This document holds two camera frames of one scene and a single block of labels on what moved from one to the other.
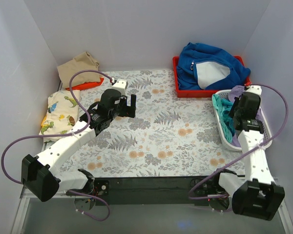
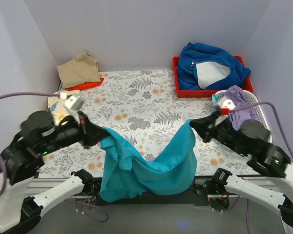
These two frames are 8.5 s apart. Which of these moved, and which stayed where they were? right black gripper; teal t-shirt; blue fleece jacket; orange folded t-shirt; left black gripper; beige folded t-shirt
Moved: teal t-shirt; right black gripper; left black gripper
Stayed: orange folded t-shirt; beige folded t-shirt; blue fleece jacket
